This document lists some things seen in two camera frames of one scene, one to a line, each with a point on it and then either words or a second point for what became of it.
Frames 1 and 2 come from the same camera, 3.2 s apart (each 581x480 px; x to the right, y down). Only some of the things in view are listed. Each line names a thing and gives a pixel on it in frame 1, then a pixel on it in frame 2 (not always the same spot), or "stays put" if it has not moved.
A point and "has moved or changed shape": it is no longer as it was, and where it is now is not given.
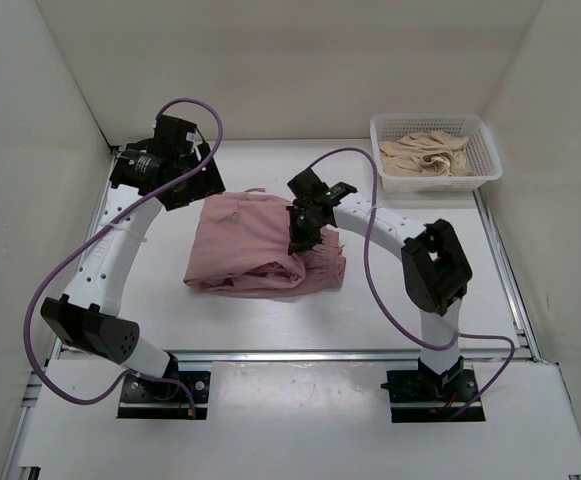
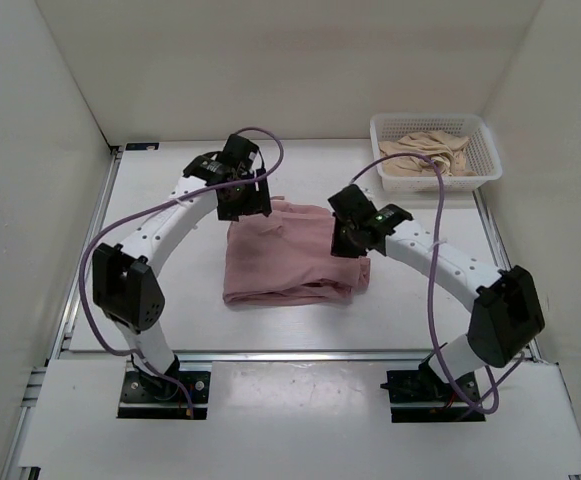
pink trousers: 240,247 has moved or changed shape
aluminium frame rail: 53,355 stays put
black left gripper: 208,182 -> 259,203
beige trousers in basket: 428,153 stays put
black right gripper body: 303,222 -> 344,243
